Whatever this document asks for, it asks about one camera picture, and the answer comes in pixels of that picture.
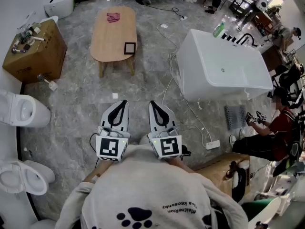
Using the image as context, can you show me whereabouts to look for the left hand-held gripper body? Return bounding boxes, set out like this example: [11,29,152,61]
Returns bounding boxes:
[95,125,131,163]

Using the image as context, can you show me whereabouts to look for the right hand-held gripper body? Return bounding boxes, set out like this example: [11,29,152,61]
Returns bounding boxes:
[147,126,183,161]

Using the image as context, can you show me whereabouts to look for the black picture frame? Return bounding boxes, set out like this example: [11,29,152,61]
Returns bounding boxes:
[123,42,137,55]

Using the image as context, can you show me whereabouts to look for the person's right forearm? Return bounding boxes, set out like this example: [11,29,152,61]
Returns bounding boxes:
[164,156,196,174]

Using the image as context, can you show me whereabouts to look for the person's left forearm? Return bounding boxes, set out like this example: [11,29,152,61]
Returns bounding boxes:
[82,160,115,184]

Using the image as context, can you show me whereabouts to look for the oval wooden table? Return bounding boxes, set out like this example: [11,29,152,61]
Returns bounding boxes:
[90,6,138,78]

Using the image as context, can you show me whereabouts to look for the person's grey sweatshirt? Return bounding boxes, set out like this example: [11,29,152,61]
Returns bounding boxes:
[54,143,250,229]

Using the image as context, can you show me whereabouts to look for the white power strip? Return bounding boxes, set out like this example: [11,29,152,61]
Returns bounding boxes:
[205,140,221,150]

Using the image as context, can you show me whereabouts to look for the small brown cardboard box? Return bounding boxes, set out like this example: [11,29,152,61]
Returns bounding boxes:
[194,152,251,198]

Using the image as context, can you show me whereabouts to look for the white toilet brush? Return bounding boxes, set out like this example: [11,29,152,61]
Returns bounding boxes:
[37,73,59,92]

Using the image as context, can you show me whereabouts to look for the grey perforated mat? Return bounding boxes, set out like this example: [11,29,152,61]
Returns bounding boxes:
[224,104,247,131]

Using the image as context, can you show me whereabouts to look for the white bathtub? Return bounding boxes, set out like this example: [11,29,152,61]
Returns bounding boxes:
[176,28,274,103]

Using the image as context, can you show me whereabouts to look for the large brown cardboard box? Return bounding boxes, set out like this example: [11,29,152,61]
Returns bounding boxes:
[2,19,68,84]

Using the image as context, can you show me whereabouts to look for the pink cloth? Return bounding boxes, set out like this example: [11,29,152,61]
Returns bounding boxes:
[106,12,121,23]

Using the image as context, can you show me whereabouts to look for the green bottle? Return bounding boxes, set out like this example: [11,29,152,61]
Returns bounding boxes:
[213,22,225,38]

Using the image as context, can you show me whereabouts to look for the green and white basin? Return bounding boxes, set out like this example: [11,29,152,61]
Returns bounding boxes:
[240,197,282,229]

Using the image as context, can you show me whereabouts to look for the purple white shaver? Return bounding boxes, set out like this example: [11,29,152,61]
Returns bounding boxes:
[11,44,27,55]

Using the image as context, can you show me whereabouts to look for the white smart toilet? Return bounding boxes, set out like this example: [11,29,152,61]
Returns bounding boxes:
[43,0,75,20]

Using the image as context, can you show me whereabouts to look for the black office chair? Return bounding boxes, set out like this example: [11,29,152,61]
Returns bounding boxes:
[278,64,305,98]

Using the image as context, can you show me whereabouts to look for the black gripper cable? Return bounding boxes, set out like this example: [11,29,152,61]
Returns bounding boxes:
[89,132,100,169]

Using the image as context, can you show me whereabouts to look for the black floor cable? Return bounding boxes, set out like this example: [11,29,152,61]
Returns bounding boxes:
[145,4,180,15]

